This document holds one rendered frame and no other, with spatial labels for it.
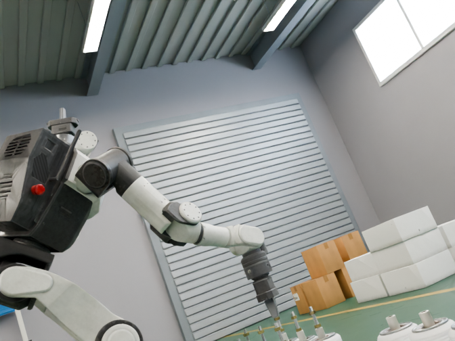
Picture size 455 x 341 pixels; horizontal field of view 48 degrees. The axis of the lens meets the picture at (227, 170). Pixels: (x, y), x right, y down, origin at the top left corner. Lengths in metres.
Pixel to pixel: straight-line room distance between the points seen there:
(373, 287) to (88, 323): 3.15
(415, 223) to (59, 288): 3.06
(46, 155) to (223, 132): 6.07
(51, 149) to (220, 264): 5.42
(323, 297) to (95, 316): 3.80
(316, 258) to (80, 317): 3.95
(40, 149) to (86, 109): 5.71
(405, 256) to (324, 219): 3.89
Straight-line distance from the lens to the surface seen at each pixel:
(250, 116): 7.90
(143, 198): 1.52
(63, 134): 2.14
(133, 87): 7.60
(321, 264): 5.29
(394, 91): 7.77
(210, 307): 6.78
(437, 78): 7.27
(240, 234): 1.63
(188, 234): 1.54
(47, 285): 1.57
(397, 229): 4.00
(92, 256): 6.61
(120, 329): 1.57
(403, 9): 7.50
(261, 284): 1.67
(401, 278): 4.15
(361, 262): 4.45
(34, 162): 1.58
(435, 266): 4.14
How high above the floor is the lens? 0.45
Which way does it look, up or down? 13 degrees up
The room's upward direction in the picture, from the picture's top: 21 degrees counter-clockwise
